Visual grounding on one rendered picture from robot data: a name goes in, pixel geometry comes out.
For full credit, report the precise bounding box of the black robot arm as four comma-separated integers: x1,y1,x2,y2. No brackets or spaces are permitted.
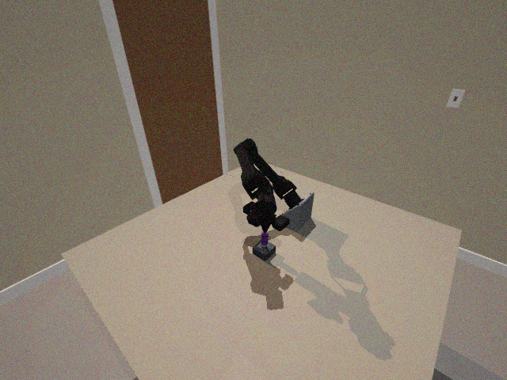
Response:
234,139,304,227

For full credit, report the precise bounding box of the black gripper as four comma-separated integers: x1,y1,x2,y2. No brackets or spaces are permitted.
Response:
243,201,289,233

